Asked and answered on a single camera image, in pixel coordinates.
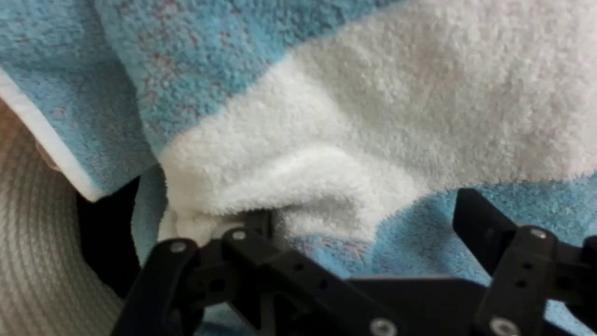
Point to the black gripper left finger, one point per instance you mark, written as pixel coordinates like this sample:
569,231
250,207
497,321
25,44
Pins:
168,280

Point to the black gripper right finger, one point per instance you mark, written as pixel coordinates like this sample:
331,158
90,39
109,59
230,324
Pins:
478,224

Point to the blue white striped towel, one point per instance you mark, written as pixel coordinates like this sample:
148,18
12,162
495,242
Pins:
374,93

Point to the white woven laundry bag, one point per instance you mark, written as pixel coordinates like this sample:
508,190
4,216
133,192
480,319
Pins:
38,248

